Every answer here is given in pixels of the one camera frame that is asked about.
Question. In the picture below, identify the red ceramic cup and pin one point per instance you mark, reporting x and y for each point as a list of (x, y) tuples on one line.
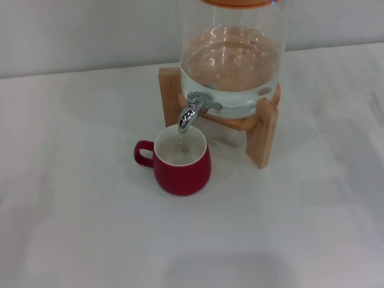
[(186, 177)]

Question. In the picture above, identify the chrome faucet tap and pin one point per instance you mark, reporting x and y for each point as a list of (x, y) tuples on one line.
[(187, 115)]

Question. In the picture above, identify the wooden dispenser stand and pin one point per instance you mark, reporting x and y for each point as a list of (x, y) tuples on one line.
[(264, 141)]

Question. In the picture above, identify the glass water dispenser jar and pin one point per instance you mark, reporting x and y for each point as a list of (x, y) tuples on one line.
[(231, 60)]

